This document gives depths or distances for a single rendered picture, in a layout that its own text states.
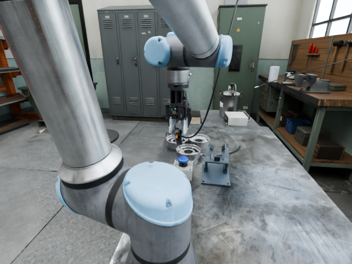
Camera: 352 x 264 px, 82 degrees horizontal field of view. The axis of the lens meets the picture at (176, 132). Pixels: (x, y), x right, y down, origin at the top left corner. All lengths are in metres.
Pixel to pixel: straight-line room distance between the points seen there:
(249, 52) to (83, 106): 3.54
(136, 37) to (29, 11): 3.42
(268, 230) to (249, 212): 0.07
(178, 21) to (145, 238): 0.35
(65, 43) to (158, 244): 0.32
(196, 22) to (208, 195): 0.50
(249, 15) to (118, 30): 2.09
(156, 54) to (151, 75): 3.11
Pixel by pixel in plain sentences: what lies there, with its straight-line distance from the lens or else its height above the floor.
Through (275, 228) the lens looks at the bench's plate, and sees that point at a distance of 0.64.
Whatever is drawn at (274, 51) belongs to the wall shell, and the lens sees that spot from 4.23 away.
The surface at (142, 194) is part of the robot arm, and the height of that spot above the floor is 1.03.
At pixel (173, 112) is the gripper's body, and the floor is 1.04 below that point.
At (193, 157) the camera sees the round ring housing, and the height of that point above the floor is 0.83.
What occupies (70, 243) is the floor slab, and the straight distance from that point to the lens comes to 1.75.
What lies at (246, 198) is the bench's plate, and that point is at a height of 0.80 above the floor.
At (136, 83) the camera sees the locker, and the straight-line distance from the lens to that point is 3.75.
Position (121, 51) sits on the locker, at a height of 1.24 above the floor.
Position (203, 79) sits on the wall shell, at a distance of 4.05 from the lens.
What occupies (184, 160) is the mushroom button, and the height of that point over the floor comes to 0.87.
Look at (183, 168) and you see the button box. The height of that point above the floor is 0.85.
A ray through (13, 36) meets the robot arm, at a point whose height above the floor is 1.24.
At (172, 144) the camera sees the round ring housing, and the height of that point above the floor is 0.83.
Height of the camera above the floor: 1.23
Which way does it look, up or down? 22 degrees down
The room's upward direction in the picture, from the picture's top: straight up
